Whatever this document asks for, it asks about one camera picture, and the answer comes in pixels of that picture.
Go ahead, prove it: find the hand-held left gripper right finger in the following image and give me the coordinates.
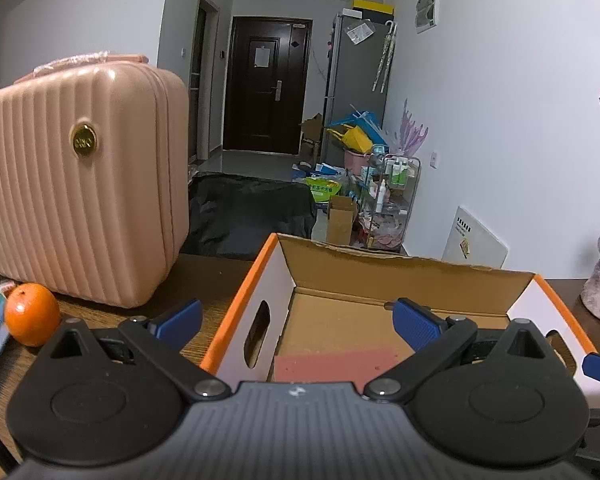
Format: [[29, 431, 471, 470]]
[[362, 297, 563, 403]]

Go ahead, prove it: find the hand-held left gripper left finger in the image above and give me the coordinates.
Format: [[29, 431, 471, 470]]
[[35, 299, 232, 403]]

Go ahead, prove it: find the orange cardboard box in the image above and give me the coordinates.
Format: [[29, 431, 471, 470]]
[[200, 232, 600, 408]]

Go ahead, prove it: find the pink sponge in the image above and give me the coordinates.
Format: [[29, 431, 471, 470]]
[[272, 350, 417, 397]]

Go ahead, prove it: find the white leaning board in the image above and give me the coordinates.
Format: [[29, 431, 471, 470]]
[[441, 205, 509, 268]]

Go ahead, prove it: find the small upright cardboard box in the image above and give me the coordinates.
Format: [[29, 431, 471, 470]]
[[326, 196, 359, 246]]

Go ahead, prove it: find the metal trolley rack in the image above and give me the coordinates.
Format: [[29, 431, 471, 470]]
[[357, 154, 422, 253]]

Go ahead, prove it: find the orange fruit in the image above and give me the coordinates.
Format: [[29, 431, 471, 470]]
[[4, 283, 62, 347]]

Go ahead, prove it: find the pink ribbed suitcase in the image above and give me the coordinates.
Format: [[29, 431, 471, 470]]
[[0, 51, 191, 309]]

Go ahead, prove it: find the green and yellow bag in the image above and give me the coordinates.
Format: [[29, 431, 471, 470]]
[[305, 175, 343, 204]]

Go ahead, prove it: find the pink bucket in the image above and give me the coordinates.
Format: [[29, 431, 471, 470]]
[[343, 147, 371, 173]]

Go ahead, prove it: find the blue bag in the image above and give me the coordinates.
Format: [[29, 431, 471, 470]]
[[330, 109, 387, 146]]

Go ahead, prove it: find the open brown cardboard box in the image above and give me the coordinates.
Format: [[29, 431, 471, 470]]
[[300, 114, 326, 161]]

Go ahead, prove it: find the dark brown entrance door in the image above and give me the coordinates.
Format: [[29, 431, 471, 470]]
[[223, 16, 313, 156]]

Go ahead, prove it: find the grey refrigerator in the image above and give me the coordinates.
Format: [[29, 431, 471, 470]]
[[322, 14, 396, 166]]

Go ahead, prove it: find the clear plastic bag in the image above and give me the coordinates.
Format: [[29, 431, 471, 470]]
[[346, 22, 376, 44]]

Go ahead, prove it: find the white electrical panel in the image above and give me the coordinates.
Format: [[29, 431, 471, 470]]
[[414, 0, 440, 35]]

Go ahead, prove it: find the yellow and black box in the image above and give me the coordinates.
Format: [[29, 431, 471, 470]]
[[354, 0, 397, 17]]

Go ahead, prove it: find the purple wall sticker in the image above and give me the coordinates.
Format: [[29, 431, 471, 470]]
[[399, 99, 429, 158]]

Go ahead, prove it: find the side door frame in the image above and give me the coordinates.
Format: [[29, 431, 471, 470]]
[[189, 0, 222, 162]]

